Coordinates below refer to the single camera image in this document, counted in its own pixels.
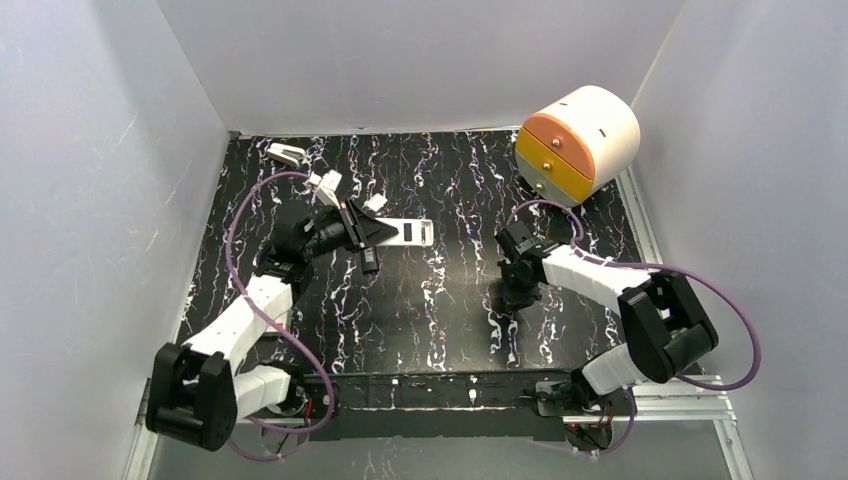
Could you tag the white battery box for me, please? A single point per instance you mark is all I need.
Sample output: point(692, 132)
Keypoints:
point(281, 322)

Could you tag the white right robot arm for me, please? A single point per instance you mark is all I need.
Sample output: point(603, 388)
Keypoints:
point(666, 328)

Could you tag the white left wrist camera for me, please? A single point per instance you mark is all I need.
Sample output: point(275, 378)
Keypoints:
point(325, 186)

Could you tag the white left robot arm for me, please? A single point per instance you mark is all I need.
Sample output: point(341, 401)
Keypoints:
point(195, 394)

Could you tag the white remote battery cover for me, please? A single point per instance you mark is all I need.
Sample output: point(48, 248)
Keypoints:
point(376, 203)

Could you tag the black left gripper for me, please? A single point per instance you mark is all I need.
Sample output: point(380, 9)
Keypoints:
point(356, 225)

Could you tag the white remote control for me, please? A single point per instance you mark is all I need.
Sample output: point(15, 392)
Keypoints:
point(411, 232)

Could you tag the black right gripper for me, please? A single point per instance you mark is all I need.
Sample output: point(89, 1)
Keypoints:
point(515, 295)

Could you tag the round orange drawer cabinet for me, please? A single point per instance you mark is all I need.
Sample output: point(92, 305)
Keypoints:
point(576, 145)

